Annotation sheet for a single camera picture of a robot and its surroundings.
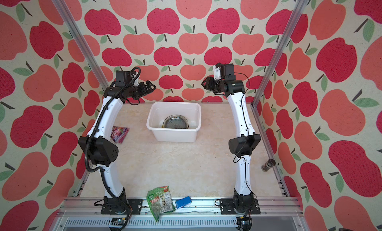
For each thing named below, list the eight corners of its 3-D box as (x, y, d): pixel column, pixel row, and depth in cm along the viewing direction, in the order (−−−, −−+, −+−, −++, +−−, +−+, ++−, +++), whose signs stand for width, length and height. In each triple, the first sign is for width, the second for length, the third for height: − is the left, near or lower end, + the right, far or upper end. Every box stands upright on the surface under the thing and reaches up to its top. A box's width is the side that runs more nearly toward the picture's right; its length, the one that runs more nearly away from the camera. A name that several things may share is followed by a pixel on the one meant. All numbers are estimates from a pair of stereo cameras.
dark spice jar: (262, 172, 87) (269, 165, 79) (260, 165, 90) (267, 158, 82) (269, 172, 87) (277, 165, 79) (266, 165, 90) (274, 158, 82)
